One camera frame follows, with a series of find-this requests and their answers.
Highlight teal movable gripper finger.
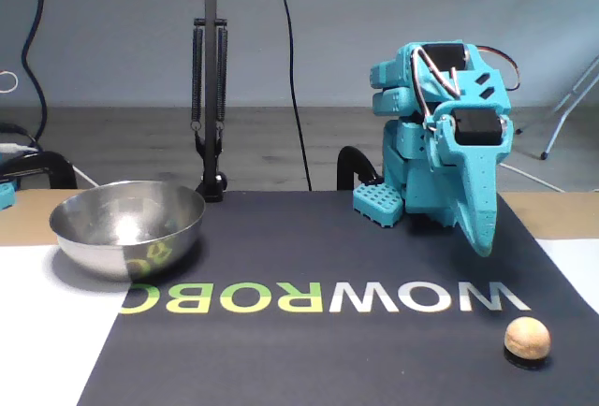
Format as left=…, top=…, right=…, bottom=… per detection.
left=449, top=143, right=505, bottom=258

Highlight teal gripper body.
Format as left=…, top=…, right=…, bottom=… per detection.
left=423, top=104, right=515, bottom=167

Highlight wooden ball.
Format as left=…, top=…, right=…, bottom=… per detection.
left=504, top=316, right=552, bottom=362

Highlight metal bowl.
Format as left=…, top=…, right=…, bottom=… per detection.
left=49, top=180, right=206, bottom=283

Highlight white metal stand legs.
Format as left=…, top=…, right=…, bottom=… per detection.
left=514, top=54, right=599, bottom=162

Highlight white paper sheet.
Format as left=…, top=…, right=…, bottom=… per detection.
left=0, top=242, right=137, bottom=406
left=533, top=237, right=599, bottom=322

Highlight black WOWROBO mat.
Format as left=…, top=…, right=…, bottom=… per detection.
left=77, top=189, right=599, bottom=406

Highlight black coil spring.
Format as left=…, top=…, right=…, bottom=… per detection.
left=215, top=26, right=229, bottom=133
left=191, top=26, right=205, bottom=133

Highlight large black clamp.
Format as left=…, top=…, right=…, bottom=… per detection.
left=0, top=151, right=79, bottom=190

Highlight small teal printed part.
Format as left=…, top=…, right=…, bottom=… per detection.
left=0, top=183, right=18, bottom=211

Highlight red white black servo cable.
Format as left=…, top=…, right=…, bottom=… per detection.
left=410, top=47, right=464, bottom=120
left=476, top=44, right=523, bottom=93

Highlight thin black cable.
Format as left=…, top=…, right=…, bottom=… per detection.
left=274, top=0, right=314, bottom=192

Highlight blue cable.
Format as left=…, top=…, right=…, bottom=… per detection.
left=21, top=0, right=52, bottom=154

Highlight white cable loop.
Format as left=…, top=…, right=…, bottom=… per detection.
left=0, top=70, right=21, bottom=94

